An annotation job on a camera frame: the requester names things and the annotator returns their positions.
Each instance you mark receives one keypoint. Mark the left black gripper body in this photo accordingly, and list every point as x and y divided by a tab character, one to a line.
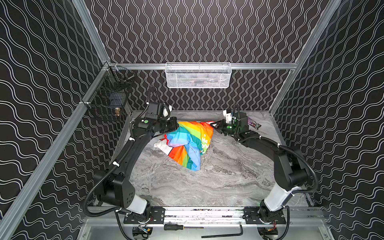
172	124

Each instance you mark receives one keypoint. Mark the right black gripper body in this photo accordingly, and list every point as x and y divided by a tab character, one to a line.
222	127

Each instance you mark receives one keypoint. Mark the rainbow kids zip jacket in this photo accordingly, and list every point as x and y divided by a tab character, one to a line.
187	144

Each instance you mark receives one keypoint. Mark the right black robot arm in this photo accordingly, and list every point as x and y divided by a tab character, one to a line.
292	173

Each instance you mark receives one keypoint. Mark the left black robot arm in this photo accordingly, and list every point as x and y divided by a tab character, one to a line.
113	185

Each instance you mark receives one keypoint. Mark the purple snack wrapper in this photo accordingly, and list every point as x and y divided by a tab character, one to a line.
254	124

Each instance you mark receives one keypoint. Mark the brass fitting in basket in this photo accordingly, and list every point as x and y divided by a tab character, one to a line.
117	112

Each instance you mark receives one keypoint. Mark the black allen key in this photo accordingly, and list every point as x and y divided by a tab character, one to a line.
225	235

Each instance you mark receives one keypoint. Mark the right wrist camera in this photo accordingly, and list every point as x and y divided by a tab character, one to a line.
228	116

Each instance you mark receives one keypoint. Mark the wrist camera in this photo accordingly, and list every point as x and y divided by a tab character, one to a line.
167	111
228	116

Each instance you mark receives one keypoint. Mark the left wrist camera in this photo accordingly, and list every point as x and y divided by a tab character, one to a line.
167	111

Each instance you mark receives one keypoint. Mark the black wire wall basket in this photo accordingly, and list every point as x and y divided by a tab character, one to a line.
111	93

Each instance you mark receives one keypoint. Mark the white mesh wall basket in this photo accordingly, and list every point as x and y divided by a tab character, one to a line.
197	75

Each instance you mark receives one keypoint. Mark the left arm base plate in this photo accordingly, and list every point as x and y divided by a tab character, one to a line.
152	215

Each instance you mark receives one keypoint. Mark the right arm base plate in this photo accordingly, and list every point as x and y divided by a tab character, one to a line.
262	216

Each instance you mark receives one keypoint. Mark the black handled screwdriver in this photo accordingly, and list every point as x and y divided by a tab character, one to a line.
174	227

